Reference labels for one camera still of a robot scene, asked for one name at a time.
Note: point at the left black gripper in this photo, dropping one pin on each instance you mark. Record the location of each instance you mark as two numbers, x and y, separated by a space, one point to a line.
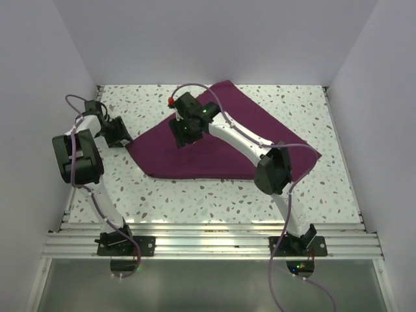
121 132

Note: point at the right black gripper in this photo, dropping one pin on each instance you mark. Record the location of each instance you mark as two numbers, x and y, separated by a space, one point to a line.
182 138

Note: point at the purple cloth drape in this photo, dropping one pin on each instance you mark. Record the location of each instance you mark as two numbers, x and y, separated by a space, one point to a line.
156 153

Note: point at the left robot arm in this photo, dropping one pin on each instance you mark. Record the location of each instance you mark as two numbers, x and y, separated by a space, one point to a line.
81 166

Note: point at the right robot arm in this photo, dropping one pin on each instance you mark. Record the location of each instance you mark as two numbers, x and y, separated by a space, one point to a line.
273 170

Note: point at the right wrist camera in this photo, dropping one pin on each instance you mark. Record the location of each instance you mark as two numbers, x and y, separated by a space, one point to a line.
172 105

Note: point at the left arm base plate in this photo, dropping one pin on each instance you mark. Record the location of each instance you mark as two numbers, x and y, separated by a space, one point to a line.
139 243

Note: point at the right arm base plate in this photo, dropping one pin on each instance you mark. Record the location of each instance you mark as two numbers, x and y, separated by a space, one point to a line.
304 246

